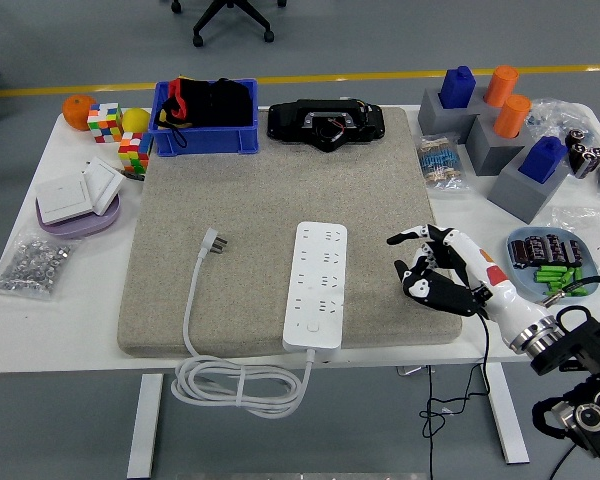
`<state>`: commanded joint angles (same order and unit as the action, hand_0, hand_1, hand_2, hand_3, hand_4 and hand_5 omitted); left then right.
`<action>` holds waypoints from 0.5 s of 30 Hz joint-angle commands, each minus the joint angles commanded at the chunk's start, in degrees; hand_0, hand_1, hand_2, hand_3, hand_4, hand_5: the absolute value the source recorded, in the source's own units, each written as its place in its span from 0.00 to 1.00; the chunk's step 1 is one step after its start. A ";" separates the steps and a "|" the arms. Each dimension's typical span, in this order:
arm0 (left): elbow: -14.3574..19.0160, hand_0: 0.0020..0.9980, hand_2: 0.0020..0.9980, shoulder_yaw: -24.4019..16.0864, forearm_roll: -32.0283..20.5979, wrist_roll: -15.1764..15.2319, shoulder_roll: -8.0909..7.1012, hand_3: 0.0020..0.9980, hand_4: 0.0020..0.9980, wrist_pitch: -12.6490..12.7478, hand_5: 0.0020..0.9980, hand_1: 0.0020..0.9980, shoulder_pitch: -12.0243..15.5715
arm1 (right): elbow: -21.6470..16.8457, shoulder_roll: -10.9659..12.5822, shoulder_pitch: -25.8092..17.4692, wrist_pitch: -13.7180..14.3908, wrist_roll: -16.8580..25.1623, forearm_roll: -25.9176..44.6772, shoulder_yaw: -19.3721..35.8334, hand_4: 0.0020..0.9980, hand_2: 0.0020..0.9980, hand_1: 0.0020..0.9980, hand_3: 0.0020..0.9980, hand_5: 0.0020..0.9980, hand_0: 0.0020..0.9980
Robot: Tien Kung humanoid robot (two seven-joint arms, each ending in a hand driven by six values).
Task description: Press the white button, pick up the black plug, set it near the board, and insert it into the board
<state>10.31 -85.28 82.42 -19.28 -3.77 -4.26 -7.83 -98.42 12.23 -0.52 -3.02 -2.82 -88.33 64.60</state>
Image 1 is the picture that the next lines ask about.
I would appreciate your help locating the black device housing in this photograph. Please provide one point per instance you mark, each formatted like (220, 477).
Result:
(290, 120)

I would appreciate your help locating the colourful puzzle cube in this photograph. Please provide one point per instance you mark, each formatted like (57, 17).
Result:
(132, 152)
(105, 125)

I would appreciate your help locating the orange cylinder peg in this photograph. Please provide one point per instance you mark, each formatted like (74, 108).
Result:
(511, 117)
(500, 85)

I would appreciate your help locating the clear bag of small parts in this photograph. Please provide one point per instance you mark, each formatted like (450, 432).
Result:
(555, 115)

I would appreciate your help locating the black plug adapter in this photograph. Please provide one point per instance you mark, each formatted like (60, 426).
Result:
(450, 300)

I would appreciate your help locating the light blue plate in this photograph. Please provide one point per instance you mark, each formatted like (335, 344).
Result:
(517, 280)

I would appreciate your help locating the row of black capacitors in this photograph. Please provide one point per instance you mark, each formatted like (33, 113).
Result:
(545, 250)

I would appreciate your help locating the bag of resistors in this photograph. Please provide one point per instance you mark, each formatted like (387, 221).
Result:
(440, 162)

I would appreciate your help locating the black bag with red trim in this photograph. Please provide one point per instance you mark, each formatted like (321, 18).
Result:
(225, 105)

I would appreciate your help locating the small silver bracket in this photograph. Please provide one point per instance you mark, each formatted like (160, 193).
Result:
(405, 370)

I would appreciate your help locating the bag of metal nuts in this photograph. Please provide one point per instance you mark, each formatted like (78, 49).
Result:
(32, 265)

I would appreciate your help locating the grey block holder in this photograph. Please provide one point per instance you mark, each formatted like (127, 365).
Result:
(515, 192)
(485, 150)
(432, 117)

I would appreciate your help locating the white table leg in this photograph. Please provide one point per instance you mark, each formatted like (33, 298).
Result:
(510, 425)
(145, 425)

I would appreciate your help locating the blue plastic bin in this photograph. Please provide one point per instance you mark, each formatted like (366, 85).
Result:
(205, 140)

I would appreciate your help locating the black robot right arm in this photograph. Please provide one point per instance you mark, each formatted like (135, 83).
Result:
(580, 345)

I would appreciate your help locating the grey-brown mat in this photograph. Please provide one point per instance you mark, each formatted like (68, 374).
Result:
(260, 200)

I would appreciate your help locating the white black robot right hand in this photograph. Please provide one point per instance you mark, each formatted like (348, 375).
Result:
(500, 295)

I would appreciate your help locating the blue block peg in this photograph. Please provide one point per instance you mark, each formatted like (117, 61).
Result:
(542, 160)
(457, 90)

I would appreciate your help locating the white wall switch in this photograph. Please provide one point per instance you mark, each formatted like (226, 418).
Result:
(62, 197)
(102, 182)

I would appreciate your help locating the pile of green batteries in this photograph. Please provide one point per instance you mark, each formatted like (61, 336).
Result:
(555, 275)

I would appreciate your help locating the yellow lemon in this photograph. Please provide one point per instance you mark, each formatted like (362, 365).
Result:
(136, 120)

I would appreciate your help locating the orange fruit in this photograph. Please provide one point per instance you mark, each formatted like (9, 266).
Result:
(75, 112)

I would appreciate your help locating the white power strip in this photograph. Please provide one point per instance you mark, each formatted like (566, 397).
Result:
(315, 280)

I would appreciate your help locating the purple tray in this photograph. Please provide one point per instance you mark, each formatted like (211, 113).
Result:
(80, 227)

